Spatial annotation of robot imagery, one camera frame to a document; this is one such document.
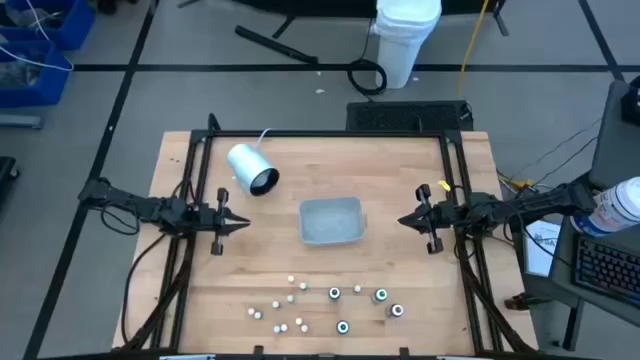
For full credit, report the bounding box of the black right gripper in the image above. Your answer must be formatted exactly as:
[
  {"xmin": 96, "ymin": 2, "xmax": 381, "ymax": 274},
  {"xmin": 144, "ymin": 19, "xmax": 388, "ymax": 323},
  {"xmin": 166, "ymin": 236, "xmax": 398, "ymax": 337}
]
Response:
[{"xmin": 397, "ymin": 183, "xmax": 459, "ymax": 256}]

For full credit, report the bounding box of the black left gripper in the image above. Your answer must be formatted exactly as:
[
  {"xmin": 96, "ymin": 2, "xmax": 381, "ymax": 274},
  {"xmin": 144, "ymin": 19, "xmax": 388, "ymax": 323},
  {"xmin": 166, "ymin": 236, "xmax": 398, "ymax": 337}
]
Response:
[{"xmin": 193, "ymin": 187, "xmax": 251, "ymax": 257}]

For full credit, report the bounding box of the white spot lamp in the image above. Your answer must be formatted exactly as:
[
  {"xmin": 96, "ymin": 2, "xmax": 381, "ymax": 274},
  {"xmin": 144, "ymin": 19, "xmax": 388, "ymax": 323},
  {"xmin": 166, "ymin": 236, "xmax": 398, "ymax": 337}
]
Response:
[{"xmin": 226, "ymin": 143, "xmax": 281, "ymax": 198}]

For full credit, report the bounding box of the gray plastic bin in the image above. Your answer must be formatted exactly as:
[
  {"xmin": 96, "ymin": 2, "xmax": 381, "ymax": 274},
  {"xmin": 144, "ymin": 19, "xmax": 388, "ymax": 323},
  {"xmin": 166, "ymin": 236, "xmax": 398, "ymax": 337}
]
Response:
[{"xmin": 298, "ymin": 195, "xmax": 369, "ymax": 247}]

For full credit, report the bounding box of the black perforated case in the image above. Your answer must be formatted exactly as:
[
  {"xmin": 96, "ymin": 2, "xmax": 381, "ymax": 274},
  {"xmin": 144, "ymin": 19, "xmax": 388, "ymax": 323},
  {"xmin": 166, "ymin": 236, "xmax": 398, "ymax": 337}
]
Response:
[{"xmin": 345, "ymin": 99, "xmax": 474, "ymax": 134}]

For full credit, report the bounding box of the white paper sheet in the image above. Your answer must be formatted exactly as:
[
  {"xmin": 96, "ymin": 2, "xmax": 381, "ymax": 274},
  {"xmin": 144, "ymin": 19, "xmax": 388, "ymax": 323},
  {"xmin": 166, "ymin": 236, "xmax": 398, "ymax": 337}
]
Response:
[{"xmin": 523, "ymin": 219, "xmax": 563, "ymax": 278}]

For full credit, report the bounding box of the black bar clamp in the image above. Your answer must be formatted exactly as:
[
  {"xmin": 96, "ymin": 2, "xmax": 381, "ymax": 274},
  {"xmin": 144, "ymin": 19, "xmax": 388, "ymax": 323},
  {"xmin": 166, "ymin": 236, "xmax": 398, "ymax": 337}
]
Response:
[{"xmin": 503, "ymin": 292, "xmax": 554, "ymax": 312}]

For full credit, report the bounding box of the gray computer desk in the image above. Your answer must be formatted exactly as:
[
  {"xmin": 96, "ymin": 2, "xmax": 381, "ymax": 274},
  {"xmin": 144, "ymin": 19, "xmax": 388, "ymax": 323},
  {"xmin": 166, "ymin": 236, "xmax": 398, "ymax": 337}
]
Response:
[{"xmin": 519, "ymin": 189, "xmax": 640, "ymax": 351}]

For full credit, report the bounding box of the white trash can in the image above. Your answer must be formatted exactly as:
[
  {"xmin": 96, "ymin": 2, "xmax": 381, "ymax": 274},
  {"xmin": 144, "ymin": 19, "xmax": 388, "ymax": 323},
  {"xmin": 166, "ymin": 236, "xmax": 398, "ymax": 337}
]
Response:
[{"xmin": 370, "ymin": 0, "xmax": 444, "ymax": 90}]

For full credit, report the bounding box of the black rod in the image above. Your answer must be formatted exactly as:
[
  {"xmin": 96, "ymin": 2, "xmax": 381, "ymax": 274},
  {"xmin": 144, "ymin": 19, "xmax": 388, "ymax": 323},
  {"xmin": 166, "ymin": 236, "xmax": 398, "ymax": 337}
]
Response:
[{"xmin": 233, "ymin": 24, "xmax": 320, "ymax": 65}]

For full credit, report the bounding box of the white wipes canister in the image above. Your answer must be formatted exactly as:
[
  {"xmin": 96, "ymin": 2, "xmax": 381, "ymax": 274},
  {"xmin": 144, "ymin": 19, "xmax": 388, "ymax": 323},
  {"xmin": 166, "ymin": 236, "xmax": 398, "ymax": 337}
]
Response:
[{"xmin": 568, "ymin": 175, "xmax": 640, "ymax": 239}]

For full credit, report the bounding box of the computer keyboard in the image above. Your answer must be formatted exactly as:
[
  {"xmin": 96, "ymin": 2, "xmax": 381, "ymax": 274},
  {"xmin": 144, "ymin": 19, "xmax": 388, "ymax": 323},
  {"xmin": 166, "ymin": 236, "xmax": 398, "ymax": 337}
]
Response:
[{"xmin": 571, "ymin": 234, "xmax": 640, "ymax": 307}]

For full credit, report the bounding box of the blue storage bin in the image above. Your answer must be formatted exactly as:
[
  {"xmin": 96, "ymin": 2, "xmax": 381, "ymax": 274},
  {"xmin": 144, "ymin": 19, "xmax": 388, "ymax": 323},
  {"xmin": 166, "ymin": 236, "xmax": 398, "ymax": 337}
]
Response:
[
  {"xmin": 0, "ymin": 0, "xmax": 97, "ymax": 51},
  {"xmin": 0, "ymin": 39, "xmax": 74, "ymax": 109}
]

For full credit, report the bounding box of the gray bar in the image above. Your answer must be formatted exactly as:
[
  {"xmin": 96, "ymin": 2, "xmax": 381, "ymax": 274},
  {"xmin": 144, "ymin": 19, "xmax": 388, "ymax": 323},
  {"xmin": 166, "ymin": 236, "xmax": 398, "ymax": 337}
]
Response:
[{"xmin": 0, "ymin": 113, "xmax": 44, "ymax": 131}]

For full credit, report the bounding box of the white lamp cable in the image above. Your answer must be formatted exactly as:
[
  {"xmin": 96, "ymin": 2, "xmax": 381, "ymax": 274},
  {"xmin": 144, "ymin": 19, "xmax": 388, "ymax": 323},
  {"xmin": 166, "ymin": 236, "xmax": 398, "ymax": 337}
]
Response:
[{"xmin": 253, "ymin": 127, "xmax": 273, "ymax": 151}]

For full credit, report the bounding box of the black metal table frame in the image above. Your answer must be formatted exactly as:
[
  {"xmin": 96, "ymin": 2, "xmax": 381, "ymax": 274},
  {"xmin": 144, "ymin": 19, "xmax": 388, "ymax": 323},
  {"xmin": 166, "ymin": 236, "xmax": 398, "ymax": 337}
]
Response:
[{"xmin": 119, "ymin": 113, "xmax": 539, "ymax": 357}]

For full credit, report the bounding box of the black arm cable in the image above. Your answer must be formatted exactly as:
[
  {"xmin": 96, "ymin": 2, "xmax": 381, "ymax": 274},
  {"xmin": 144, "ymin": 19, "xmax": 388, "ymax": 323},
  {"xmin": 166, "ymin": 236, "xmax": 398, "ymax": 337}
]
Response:
[{"xmin": 119, "ymin": 232, "xmax": 171, "ymax": 346}]

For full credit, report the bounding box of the black coiled cable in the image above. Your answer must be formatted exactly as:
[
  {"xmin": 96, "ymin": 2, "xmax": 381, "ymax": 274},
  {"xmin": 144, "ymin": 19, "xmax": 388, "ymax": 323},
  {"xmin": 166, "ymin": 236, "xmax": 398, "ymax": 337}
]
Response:
[{"xmin": 346, "ymin": 17, "xmax": 389, "ymax": 97}]

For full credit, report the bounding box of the yellow hanging cable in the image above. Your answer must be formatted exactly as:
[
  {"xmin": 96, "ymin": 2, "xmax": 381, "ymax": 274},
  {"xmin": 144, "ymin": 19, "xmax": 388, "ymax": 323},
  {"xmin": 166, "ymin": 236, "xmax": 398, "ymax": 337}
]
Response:
[{"xmin": 456, "ymin": 0, "xmax": 492, "ymax": 100}]

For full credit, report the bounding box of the thin white cable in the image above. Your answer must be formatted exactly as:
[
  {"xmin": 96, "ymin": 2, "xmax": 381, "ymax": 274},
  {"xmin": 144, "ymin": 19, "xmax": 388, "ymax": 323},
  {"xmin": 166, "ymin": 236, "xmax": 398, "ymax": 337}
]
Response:
[{"xmin": 0, "ymin": 0, "xmax": 75, "ymax": 73}]

